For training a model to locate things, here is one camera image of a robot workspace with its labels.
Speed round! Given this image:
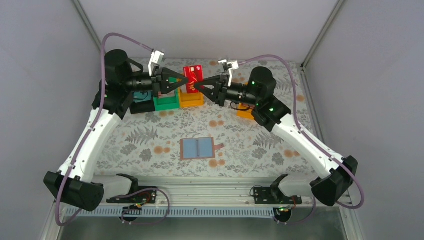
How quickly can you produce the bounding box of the aluminium mounting rail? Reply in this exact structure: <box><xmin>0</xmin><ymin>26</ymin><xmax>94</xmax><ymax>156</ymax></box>
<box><xmin>54</xmin><ymin>175</ymin><xmax>354</xmax><ymax>220</ymax></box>

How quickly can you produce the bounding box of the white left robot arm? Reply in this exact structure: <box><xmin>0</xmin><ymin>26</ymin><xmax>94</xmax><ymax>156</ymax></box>
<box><xmin>43</xmin><ymin>49</ymin><xmax>189</xmax><ymax>212</ymax></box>

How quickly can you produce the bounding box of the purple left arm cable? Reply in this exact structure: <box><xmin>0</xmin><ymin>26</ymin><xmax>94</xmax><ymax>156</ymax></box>
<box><xmin>54</xmin><ymin>32</ymin><xmax>170</xmax><ymax>227</ymax></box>

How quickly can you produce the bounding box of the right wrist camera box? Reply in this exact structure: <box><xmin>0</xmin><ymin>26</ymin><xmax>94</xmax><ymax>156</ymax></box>
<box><xmin>218</xmin><ymin>59</ymin><xmax>239</xmax><ymax>87</ymax></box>

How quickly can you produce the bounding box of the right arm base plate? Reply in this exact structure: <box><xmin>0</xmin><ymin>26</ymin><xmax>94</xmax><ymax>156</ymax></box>
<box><xmin>249</xmin><ymin>185</ymin><xmax>303</xmax><ymax>205</ymax></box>

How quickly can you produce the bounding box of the red VIP credit card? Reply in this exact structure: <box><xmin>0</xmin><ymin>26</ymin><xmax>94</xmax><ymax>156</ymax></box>
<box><xmin>183</xmin><ymin>65</ymin><xmax>204</xmax><ymax>94</ymax></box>

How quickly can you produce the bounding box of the yellow storage bin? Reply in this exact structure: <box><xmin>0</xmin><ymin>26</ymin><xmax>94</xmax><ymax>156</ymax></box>
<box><xmin>178</xmin><ymin>88</ymin><xmax>205</xmax><ymax>108</ymax></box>

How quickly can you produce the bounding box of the black storage bin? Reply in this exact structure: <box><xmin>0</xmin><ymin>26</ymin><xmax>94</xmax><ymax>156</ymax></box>
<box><xmin>130</xmin><ymin>91</ymin><xmax>156</xmax><ymax>115</ymax></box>

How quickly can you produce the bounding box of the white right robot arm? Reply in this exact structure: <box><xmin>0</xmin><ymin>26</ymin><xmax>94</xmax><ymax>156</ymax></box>
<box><xmin>194</xmin><ymin>66</ymin><xmax>358</xmax><ymax>207</ymax></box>

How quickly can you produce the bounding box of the floral tablecloth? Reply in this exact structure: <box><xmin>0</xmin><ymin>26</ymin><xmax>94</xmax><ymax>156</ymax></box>
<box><xmin>76</xmin><ymin>57</ymin><xmax>317</xmax><ymax>179</ymax></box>

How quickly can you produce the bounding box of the orange storage bin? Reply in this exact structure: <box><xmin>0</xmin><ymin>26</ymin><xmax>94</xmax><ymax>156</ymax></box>
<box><xmin>236</xmin><ymin>103</ymin><xmax>255</xmax><ymax>120</ymax></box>

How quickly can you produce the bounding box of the green storage bin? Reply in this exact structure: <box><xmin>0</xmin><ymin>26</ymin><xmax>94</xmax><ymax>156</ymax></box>
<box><xmin>153</xmin><ymin>90</ymin><xmax>180</xmax><ymax>112</ymax></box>

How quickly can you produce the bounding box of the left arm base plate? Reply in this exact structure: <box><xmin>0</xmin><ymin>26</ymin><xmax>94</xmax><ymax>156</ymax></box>
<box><xmin>106</xmin><ymin>186</ymin><xmax>157</xmax><ymax>205</ymax></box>

